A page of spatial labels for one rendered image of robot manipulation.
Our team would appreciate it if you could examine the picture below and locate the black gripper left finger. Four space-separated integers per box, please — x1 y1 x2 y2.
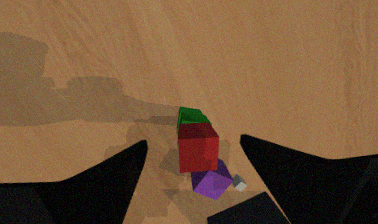
0 140 148 224

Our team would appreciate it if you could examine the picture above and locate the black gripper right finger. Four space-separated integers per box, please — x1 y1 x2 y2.
239 134 378 224

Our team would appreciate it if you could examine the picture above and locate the red block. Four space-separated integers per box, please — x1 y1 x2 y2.
178 122 219 173

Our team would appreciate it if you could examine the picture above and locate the green block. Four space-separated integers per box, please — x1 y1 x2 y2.
180 112 212 126
176 107 203 135

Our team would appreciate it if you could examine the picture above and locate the purple block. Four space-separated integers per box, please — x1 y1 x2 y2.
191 158 234 200

